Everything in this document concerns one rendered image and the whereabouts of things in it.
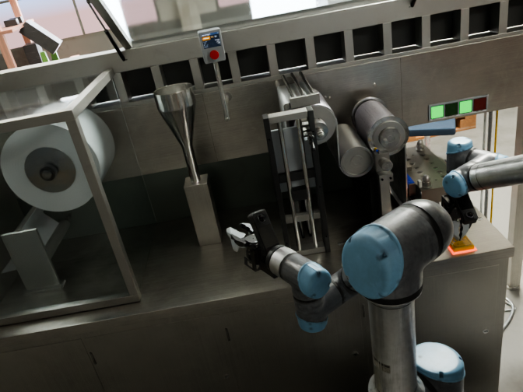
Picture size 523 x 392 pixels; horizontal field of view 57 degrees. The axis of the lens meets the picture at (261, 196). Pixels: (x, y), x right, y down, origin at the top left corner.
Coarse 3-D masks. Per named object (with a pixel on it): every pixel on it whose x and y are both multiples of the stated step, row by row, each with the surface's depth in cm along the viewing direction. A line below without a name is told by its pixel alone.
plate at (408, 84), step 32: (384, 64) 193; (416, 64) 194; (448, 64) 195; (480, 64) 196; (512, 64) 197; (256, 96) 196; (352, 96) 198; (384, 96) 199; (416, 96) 200; (448, 96) 201; (512, 96) 203; (128, 128) 198; (160, 128) 199; (224, 128) 201; (256, 128) 202; (160, 160) 205
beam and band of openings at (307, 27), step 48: (432, 0) 184; (480, 0) 185; (144, 48) 185; (192, 48) 186; (240, 48) 187; (288, 48) 196; (336, 48) 197; (384, 48) 191; (432, 48) 192; (144, 96) 198
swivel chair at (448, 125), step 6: (444, 120) 381; (450, 120) 379; (414, 126) 380; (420, 126) 378; (426, 126) 376; (432, 126) 374; (438, 126) 372; (444, 126) 370; (450, 126) 368; (414, 132) 376; (420, 132) 374; (426, 132) 373; (432, 132) 372; (438, 132) 370; (444, 132) 369; (450, 132) 367; (426, 138) 395; (426, 144) 397
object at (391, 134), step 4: (384, 128) 170; (388, 128) 169; (392, 128) 169; (384, 132) 169; (388, 132) 169; (392, 132) 169; (396, 132) 169; (380, 136) 170; (384, 136) 170; (388, 136) 170; (392, 136) 170; (396, 136) 170; (400, 136) 170; (380, 140) 170; (388, 140) 170; (392, 140) 171; (396, 140) 171; (384, 144) 171; (388, 144) 171; (392, 144) 171; (396, 144) 171; (388, 148) 172
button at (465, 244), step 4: (464, 236) 168; (452, 240) 167; (456, 240) 167; (460, 240) 166; (464, 240) 166; (468, 240) 166; (452, 244) 165; (456, 244) 165; (460, 244) 164; (464, 244) 164; (468, 244) 164; (472, 244) 163; (452, 248) 164; (456, 248) 163; (460, 248) 163; (464, 248) 163; (468, 248) 163; (472, 248) 163
